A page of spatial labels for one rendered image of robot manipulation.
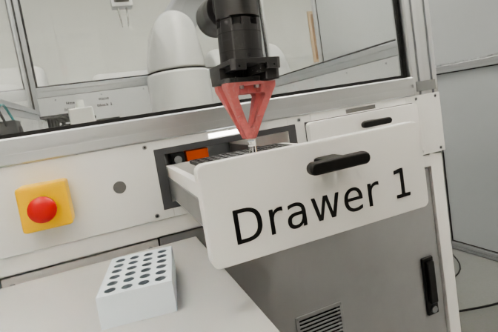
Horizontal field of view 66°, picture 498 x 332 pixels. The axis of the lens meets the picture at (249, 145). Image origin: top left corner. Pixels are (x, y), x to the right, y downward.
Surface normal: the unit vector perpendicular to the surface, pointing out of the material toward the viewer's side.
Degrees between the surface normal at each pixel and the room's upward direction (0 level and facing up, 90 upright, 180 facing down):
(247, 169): 90
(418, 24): 90
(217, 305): 0
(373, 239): 90
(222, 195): 90
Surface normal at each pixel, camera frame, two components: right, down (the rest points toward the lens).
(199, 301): -0.15, -0.98
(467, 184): -0.90, 0.18
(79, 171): 0.36, 0.04
